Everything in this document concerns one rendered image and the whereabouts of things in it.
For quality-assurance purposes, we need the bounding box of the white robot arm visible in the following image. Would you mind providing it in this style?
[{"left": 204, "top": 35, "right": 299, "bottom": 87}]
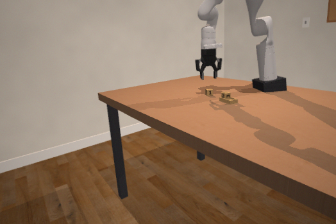
[{"left": 197, "top": 0, "right": 277, "bottom": 81}]

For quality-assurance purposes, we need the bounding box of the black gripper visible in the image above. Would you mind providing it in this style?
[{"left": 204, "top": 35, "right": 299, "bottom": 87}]
[{"left": 195, "top": 49, "right": 222, "bottom": 80}]

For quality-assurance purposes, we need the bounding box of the tan cube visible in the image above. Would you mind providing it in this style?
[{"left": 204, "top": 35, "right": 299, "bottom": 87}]
[
  {"left": 205, "top": 89, "right": 213, "bottom": 96},
  {"left": 221, "top": 91, "right": 231, "bottom": 99}
]

